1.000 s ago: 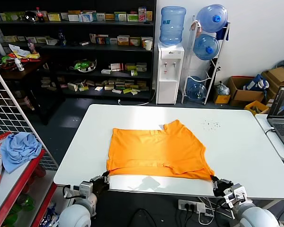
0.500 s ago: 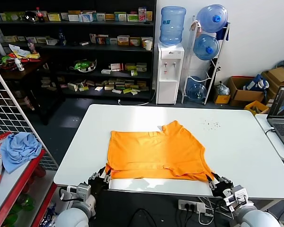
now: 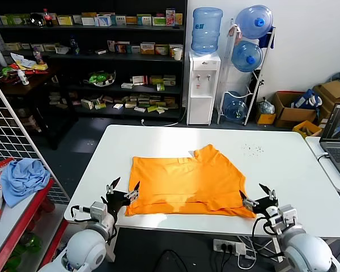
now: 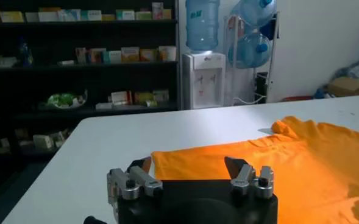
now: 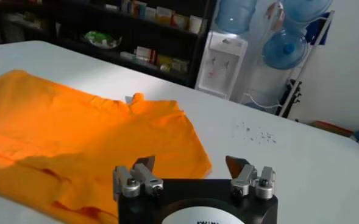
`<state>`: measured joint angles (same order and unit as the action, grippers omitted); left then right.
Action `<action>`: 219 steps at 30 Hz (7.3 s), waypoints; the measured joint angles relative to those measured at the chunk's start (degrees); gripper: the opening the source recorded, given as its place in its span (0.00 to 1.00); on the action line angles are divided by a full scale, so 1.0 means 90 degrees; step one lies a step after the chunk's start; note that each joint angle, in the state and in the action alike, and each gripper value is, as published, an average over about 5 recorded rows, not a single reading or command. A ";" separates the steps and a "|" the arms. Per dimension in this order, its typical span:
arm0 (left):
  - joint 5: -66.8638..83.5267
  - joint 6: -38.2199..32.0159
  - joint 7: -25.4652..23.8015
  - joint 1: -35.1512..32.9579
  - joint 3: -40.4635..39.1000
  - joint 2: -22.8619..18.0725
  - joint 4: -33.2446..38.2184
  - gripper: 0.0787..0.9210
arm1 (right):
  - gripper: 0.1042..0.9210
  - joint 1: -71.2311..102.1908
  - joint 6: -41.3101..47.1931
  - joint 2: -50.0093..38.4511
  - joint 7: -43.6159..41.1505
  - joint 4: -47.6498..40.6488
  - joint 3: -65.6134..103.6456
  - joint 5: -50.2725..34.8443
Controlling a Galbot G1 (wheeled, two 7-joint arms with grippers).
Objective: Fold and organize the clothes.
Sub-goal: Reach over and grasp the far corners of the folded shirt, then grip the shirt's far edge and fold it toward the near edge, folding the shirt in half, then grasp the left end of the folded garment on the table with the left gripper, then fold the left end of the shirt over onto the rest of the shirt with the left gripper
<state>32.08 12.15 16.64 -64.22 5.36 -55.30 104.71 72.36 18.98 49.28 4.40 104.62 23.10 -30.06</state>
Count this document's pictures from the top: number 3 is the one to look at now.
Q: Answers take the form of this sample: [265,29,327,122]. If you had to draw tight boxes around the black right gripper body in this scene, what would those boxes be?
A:
[250,197,280,218]

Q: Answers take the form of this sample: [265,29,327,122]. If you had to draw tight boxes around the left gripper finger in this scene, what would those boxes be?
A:
[123,181,141,201]
[105,177,121,195]

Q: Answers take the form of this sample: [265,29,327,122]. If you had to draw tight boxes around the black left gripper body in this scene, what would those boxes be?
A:
[101,189,131,216]

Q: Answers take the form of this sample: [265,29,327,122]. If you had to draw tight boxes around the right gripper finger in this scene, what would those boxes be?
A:
[258,183,277,201]
[239,190,259,209]

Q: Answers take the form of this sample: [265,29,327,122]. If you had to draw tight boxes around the orange t-shirt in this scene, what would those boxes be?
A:
[124,143,257,219]

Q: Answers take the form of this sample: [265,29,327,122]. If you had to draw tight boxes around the white power strip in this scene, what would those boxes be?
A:
[213,239,257,260]

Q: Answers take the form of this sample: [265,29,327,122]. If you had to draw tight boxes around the scattered small crumbs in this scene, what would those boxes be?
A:
[242,144,265,156]

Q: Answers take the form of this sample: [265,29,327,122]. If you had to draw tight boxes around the yellow plastic bin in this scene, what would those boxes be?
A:
[292,120,323,139]

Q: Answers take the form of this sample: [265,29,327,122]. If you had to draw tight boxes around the small yellow cardboard box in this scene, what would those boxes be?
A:
[255,97,276,125]

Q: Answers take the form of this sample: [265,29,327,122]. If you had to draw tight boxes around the black rounded floor object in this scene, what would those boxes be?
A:
[152,249,188,272]

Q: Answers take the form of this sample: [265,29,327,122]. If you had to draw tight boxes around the grey laptop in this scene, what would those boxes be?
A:
[319,103,340,181]

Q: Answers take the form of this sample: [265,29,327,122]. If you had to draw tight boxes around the open brown cardboard box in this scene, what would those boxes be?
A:
[273,91,318,129]

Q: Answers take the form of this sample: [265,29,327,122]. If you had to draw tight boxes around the light blue crumpled cloth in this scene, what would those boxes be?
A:
[0,158,51,208]

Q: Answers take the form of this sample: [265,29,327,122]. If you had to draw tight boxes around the empty tilted blue water jug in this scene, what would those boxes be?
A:
[223,91,249,123]

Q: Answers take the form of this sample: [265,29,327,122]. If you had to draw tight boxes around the green bottle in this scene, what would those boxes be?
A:
[18,232,43,254]

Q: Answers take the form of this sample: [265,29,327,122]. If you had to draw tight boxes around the blue white bag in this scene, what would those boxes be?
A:
[291,89,323,110]

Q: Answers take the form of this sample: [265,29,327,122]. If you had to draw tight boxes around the red framed cart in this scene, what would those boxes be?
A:
[0,178,70,272]

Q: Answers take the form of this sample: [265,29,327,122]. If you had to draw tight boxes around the small red snack packet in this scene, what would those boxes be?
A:
[0,158,15,177]

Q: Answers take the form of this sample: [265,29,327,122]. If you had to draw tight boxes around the bowl of green fruit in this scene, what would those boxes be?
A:
[83,70,116,87]

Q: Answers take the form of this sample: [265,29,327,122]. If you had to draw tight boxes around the black folded stand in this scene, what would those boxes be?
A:
[249,74,265,99]

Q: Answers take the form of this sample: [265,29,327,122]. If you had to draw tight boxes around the white water dispenser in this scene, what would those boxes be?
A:
[186,50,221,126]

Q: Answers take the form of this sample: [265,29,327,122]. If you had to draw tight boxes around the closed brown cardboard box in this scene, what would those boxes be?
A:
[313,80,340,120]

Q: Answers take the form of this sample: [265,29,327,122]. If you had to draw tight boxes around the black shelving unit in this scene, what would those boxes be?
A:
[0,0,188,120]

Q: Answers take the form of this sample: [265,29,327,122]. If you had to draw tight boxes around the white metal jug rack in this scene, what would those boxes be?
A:
[216,18,276,126]

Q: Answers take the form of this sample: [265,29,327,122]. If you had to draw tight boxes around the dark wooden table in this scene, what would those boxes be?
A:
[0,63,77,151]

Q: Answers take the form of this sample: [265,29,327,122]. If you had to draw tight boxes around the medium tilted blue water jug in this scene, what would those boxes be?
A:
[231,40,264,73]

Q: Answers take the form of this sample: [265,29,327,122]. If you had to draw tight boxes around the orange white medicine box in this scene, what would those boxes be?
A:
[140,42,156,55]

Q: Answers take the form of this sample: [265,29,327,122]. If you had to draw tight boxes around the dark blue drink bottle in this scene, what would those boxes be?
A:
[69,35,80,56]

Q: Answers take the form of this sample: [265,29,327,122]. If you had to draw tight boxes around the purple drink bottle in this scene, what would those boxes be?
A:
[32,46,45,65]

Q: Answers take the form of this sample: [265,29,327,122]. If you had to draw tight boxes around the large tilted blue water jug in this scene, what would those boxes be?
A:
[235,5,274,40]

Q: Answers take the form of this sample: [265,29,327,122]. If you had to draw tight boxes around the yellow white medicine box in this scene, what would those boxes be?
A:
[56,15,74,26]

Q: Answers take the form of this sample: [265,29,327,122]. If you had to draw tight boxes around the upright blue water jug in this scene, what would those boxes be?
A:
[190,7,224,55]

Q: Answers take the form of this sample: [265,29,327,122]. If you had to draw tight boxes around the tall colourful carton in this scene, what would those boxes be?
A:
[165,8,176,27]

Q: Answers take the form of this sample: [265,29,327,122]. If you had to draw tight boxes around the cola bottle red cap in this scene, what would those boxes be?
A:
[42,8,54,28]

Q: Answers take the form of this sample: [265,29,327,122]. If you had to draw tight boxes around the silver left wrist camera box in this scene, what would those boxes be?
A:
[90,201,108,220]

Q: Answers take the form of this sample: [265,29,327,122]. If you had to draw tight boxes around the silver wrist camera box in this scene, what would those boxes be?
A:
[90,201,108,220]
[277,205,298,227]

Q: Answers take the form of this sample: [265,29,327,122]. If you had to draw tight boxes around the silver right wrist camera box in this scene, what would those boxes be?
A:
[277,205,298,227]

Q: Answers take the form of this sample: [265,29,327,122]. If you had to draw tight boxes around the white floor cable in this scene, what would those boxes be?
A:
[141,106,188,128]

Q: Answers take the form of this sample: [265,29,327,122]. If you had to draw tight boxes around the white wire grid panel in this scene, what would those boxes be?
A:
[0,70,71,205]

